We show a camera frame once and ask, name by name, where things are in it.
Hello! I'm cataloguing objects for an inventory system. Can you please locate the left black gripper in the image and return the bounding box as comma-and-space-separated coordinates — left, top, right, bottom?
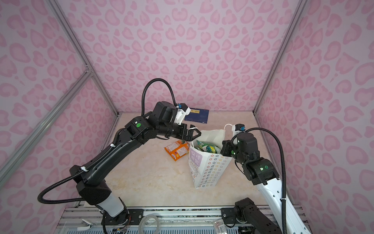
158, 121, 203, 140

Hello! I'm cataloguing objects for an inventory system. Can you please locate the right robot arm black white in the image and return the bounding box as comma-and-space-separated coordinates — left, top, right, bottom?
221, 129, 310, 234

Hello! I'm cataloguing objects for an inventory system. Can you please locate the aluminium frame strut left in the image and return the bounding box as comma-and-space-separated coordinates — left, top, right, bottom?
1, 69, 92, 188

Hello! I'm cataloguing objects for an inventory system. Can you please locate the dark blue booklet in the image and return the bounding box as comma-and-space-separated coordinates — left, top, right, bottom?
184, 108, 209, 123

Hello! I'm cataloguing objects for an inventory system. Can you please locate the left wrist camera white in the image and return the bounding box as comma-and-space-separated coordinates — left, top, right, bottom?
174, 103, 191, 125

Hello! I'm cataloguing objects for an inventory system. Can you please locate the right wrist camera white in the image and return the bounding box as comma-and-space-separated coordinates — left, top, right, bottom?
232, 123, 245, 136

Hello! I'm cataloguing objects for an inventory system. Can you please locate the white paper bag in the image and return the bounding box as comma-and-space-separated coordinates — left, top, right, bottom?
189, 129, 232, 189

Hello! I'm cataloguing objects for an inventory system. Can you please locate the green snack packet back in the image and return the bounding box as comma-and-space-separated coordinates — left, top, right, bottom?
196, 140, 221, 154

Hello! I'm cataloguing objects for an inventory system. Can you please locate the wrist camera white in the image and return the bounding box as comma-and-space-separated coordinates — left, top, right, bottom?
174, 103, 191, 125
232, 123, 245, 136

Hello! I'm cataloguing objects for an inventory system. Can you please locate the white clip tool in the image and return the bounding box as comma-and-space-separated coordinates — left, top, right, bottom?
77, 219, 93, 232

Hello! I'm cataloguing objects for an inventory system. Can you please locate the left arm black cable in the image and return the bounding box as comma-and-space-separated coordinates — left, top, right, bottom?
37, 78, 178, 205

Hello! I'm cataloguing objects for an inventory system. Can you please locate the small clear plastic packet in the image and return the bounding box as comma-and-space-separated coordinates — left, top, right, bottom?
213, 218, 228, 234

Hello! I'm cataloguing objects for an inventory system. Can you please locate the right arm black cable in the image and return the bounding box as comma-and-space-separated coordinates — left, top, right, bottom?
245, 127, 287, 234

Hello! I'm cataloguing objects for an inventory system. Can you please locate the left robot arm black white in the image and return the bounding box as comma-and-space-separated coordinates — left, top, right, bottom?
69, 101, 201, 225

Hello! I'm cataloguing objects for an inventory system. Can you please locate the clear coiled tube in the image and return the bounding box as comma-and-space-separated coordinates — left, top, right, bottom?
138, 214, 161, 234

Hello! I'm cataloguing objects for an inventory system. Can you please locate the orange snack packet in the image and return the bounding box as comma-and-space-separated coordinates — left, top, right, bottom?
164, 140, 190, 161

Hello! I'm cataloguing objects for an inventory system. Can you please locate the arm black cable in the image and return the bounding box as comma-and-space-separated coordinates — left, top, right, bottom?
245, 127, 287, 234
37, 78, 178, 205

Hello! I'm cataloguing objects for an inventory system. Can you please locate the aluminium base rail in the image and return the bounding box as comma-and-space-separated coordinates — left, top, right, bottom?
54, 204, 312, 234

